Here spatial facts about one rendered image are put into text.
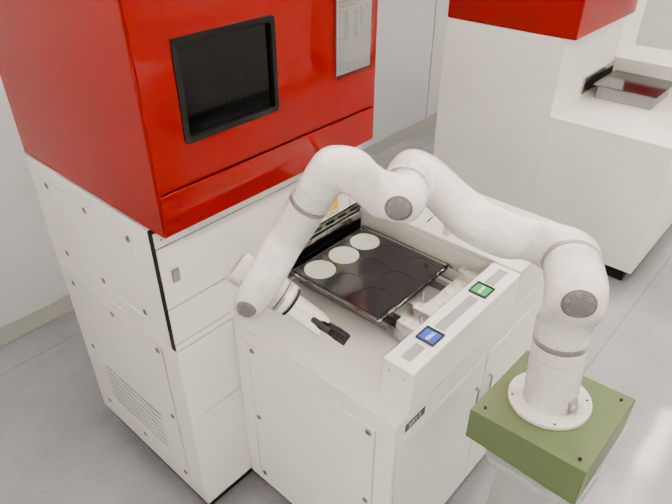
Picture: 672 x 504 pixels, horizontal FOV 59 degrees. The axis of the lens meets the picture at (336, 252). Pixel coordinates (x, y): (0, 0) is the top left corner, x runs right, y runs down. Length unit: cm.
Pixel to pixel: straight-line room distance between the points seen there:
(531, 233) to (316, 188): 45
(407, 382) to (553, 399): 34
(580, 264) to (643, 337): 213
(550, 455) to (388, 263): 81
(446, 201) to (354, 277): 69
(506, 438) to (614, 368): 169
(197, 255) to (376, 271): 58
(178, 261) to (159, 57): 54
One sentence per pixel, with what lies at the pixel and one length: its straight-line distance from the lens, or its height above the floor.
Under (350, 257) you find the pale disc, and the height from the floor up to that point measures 90.
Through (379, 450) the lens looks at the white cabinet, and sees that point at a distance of 166.
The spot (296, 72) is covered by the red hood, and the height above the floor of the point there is 152.
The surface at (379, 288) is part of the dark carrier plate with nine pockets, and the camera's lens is 182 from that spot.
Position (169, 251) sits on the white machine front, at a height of 115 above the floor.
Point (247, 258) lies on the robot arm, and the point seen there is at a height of 121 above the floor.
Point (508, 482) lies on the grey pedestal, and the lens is 169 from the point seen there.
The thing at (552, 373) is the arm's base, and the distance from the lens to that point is 141.
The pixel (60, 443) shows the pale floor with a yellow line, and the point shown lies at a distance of 278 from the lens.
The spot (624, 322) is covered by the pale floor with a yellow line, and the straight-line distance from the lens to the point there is 340.
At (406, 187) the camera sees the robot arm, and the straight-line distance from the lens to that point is 113.
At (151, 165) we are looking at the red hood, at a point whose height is 142.
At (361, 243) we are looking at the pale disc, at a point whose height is 90.
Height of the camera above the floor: 201
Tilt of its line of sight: 34 degrees down
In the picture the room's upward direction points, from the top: straight up
